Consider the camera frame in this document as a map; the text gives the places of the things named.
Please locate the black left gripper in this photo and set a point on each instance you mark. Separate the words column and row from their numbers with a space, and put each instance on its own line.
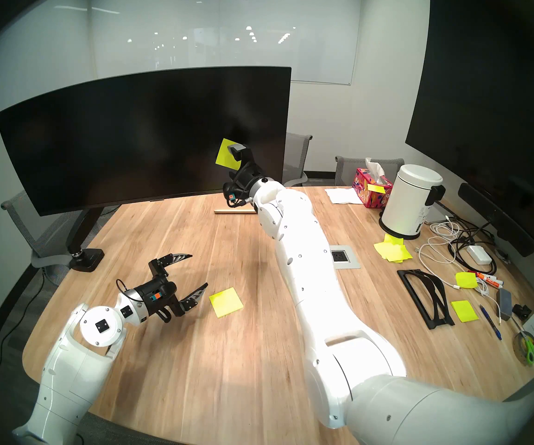
column 158, row 295

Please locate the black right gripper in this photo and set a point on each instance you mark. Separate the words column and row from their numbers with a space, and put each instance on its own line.
column 243, row 180

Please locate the single yellow sticky note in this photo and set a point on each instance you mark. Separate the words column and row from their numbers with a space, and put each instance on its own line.
column 224, row 155

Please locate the yellow sticky note pad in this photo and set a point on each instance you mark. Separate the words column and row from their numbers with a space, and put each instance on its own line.
column 226, row 302

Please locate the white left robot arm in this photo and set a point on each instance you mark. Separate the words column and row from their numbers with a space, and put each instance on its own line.
column 72, row 360

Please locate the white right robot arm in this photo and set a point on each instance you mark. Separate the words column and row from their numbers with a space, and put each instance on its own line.
column 318, row 300

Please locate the curved black computer monitor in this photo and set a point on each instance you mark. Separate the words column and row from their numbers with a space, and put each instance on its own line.
column 146, row 138

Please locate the small yellow sticky note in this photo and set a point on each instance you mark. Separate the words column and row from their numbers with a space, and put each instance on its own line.
column 376, row 188

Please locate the crumpled yellow sticky notes pile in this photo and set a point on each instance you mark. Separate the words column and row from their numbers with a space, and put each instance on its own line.
column 392, row 250

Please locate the curled yellow sticky note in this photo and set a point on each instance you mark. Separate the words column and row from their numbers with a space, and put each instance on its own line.
column 466, row 280

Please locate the flat yellow sticky note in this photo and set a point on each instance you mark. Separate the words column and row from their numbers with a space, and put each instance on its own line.
column 464, row 311

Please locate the rose gold closed laptop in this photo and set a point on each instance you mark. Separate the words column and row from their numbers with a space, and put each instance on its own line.
column 223, row 211

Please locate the grey mesh office chair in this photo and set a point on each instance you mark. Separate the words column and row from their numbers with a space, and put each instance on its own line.
column 294, row 156
column 348, row 170
column 30, row 235

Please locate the white paper napkin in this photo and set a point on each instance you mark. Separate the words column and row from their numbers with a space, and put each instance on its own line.
column 343, row 196

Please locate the colourful floral tissue box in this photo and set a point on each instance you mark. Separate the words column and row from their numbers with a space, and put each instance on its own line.
column 371, row 193

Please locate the silver table power outlet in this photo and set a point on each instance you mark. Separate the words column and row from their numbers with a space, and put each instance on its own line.
column 344, row 257

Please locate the white cylindrical pedal bin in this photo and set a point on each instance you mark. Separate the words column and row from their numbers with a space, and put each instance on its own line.
column 406, row 203

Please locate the white power adapter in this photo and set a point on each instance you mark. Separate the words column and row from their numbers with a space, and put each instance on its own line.
column 478, row 255

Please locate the black video sound bar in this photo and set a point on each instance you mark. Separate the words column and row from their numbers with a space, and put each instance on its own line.
column 494, row 217

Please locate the red white marker pen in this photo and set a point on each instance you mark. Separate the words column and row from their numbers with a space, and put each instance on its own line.
column 489, row 278

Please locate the blue ballpoint pen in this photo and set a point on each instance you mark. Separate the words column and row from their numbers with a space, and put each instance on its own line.
column 490, row 322

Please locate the grey whiteboard eraser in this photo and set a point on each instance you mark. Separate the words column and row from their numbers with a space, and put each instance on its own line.
column 504, row 304

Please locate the small black clip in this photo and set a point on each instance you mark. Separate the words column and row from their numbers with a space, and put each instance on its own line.
column 521, row 311

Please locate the glass wall whiteboard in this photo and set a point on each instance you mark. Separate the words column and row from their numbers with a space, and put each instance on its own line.
column 202, row 31

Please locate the black frame laptop stand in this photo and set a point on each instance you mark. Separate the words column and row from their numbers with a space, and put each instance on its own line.
column 414, row 296

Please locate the large black wall television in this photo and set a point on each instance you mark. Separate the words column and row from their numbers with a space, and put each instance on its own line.
column 489, row 101

